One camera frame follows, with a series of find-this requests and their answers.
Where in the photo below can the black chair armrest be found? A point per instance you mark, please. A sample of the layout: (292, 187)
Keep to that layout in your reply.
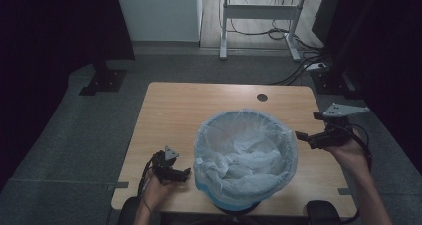
(322, 212)
(127, 211)

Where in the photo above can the black mesh waste basket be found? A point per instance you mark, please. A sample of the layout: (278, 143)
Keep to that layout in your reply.
(237, 209)

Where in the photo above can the white metal frame desk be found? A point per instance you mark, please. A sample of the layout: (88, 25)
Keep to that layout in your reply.
(262, 16)

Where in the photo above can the person's left hand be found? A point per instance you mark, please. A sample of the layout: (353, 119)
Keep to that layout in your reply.
(158, 190)

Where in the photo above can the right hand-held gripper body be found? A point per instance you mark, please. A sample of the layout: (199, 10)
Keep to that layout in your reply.
(335, 128)

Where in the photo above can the white power strip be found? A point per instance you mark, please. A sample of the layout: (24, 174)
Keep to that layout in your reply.
(316, 66)

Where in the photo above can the black stand base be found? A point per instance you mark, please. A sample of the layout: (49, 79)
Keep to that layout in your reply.
(103, 79)

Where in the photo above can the person's right hand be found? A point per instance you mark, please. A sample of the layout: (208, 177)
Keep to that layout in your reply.
(350, 153)

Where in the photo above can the white cabinet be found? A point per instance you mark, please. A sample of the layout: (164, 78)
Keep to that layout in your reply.
(159, 14)

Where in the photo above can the blue bin with white bag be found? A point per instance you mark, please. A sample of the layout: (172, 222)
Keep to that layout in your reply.
(245, 155)

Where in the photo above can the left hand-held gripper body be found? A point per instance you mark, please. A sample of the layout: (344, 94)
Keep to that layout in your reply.
(165, 165)

